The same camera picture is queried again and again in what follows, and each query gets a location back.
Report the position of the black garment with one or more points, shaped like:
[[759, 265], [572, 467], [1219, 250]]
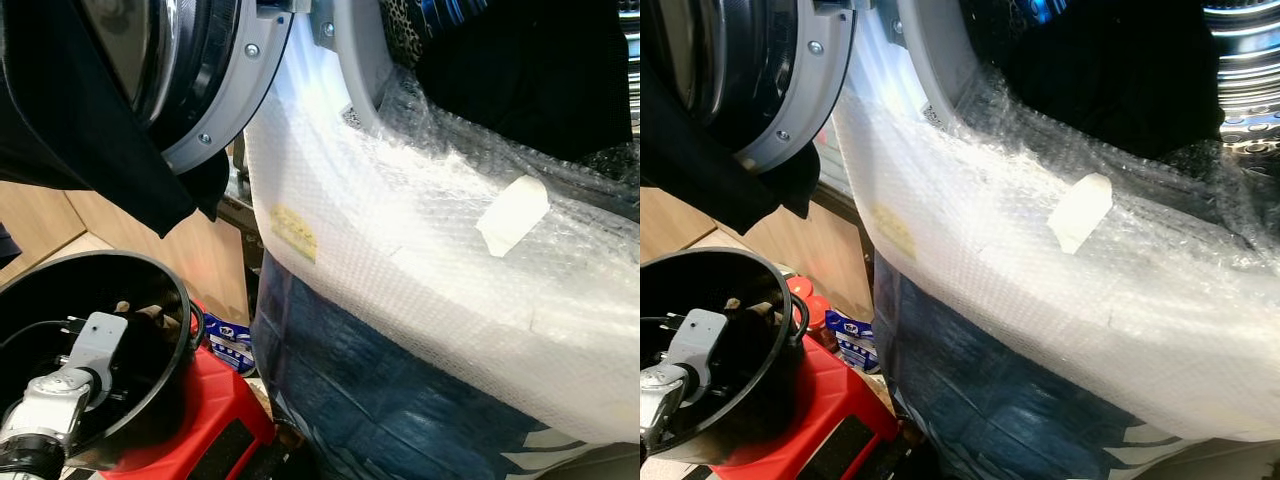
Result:
[[520, 80], [1100, 80]]

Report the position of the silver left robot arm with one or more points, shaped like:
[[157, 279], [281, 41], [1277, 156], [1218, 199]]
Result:
[[40, 405], [660, 400]]

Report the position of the white bubble-wrapped washing machine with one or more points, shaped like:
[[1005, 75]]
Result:
[[1050, 300], [420, 290]]

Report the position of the black plastic bucket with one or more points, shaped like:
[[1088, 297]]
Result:
[[40, 290], [680, 290]]

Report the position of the black garment draped over door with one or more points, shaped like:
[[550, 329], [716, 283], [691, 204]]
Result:
[[680, 150], [60, 110]]

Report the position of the cream masking tape piece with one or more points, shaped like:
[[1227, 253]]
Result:
[[1080, 212], [512, 215]]

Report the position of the red bottle cap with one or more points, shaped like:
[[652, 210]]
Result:
[[799, 287], [817, 311]]

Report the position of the chrome washer drum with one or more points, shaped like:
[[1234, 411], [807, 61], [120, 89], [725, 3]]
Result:
[[631, 60], [1245, 60]]

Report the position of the light wooden cabinet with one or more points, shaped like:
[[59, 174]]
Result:
[[215, 260], [830, 260]]

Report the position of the grey round washer door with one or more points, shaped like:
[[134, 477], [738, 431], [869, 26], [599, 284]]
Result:
[[235, 90], [812, 90]]

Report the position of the blue and white package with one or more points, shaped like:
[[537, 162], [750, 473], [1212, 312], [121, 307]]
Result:
[[852, 340], [228, 345]]

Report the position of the blue denim cloth cover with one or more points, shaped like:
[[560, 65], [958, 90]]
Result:
[[380, 400], [1000, 400]]

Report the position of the leopard print cloth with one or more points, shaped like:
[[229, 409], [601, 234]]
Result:
[[405, 35]]

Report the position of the dark navy cloth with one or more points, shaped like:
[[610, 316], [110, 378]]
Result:
[[8, 245]]

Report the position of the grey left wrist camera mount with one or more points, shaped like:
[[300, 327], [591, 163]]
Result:
[[705, 335], [100, 340]]

